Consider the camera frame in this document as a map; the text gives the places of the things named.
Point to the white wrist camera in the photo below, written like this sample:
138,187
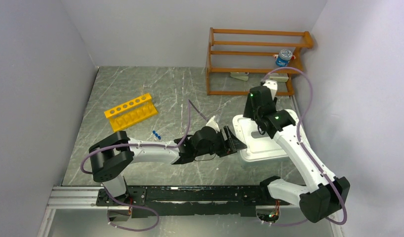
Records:
213,123
272,85

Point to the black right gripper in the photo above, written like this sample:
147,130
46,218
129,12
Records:
249,109

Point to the pale green soap dish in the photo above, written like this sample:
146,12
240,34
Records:
240,75

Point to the white plastic bin lid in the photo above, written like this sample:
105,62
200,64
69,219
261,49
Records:
259,147

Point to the small white box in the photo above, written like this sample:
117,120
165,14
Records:
279,77

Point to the clear plastic well plate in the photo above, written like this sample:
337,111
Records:
162,140

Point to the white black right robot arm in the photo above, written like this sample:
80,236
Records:
323,192

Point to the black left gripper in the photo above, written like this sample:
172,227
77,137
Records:
231,145

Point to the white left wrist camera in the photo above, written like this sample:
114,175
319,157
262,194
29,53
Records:
213,123

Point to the blue white labelled jar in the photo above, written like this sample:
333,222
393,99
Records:
283,58

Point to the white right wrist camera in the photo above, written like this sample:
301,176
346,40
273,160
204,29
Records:
272,85

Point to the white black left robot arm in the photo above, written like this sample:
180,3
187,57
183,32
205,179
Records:
112,155

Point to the orange wooden shelf rack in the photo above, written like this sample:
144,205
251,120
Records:
253,52

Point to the yellow test tube rack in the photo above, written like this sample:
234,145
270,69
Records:
131,112

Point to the aluminium extrusion frame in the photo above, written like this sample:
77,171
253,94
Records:
71,198

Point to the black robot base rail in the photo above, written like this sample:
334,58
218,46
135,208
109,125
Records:
243,200

